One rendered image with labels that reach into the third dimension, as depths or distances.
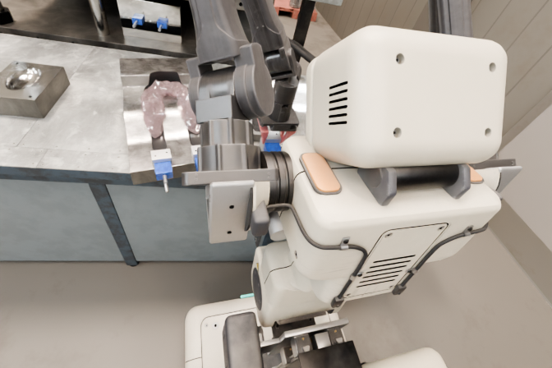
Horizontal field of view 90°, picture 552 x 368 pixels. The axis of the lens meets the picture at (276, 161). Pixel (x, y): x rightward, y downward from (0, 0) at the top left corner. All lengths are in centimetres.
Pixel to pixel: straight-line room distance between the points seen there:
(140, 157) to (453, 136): 74
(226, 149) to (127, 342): 128
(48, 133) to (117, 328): 88
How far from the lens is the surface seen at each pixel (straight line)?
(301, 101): 107
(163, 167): 81
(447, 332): 194
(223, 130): 35
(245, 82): 37
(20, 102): 114
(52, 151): 102
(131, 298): 158
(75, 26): 174
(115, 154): 96
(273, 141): 78
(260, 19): 59
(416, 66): 32
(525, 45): 255
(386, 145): 30
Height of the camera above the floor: 147
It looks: 45 degrees down
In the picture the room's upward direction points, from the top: 16 degrees clockwise
